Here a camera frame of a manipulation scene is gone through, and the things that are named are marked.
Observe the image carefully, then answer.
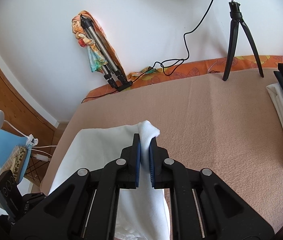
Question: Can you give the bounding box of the white t-shirt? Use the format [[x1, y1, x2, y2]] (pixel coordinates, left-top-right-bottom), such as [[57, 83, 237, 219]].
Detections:
[[49, 120, 170, 239]]

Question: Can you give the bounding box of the beige blanket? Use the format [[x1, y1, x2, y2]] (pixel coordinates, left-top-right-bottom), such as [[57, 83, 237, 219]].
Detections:
[[41, 68, 283, 231]]

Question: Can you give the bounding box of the black power adapter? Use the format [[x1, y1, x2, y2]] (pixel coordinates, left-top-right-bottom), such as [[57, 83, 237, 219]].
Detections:
[[116, 81, 133, 92]]

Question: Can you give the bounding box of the white desk lamp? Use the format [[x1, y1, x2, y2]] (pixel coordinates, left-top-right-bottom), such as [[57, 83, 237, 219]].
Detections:
[[0, 109, 39, 147]]

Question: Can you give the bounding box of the grey folded tripod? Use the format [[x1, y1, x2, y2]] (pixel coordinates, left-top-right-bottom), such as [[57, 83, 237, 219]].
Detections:
[[80, 15, 128, 89]]

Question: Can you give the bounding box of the colourful floral scarf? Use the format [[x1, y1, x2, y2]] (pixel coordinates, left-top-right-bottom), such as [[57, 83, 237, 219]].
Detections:
[[71, 10, 124, 73]]

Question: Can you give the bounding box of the wooden door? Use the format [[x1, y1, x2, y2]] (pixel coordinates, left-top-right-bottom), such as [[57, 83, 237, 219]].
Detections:
[[0, 69, 56, 146]]

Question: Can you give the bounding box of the black mini tripod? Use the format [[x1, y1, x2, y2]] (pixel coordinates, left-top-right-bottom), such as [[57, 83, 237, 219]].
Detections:
[[222, 0, 265, 82]]

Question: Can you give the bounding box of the thin black cable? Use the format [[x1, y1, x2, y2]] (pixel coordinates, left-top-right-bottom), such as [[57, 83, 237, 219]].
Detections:
[[81, 0, 216, 104]]

